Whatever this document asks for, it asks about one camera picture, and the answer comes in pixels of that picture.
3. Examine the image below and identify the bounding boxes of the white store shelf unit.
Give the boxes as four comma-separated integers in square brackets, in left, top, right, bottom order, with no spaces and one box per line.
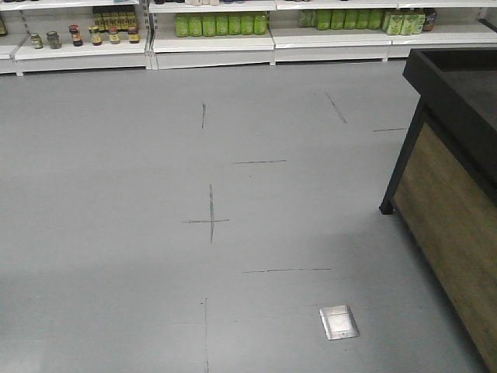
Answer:
[1,1,496,75]

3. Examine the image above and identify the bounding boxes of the black wooden produce stand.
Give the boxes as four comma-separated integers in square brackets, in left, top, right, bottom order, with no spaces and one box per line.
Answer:
[380,48,496,372]

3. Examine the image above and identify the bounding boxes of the metal floor outlet cover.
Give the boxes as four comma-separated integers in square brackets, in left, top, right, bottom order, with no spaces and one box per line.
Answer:
[319,305,360,340]

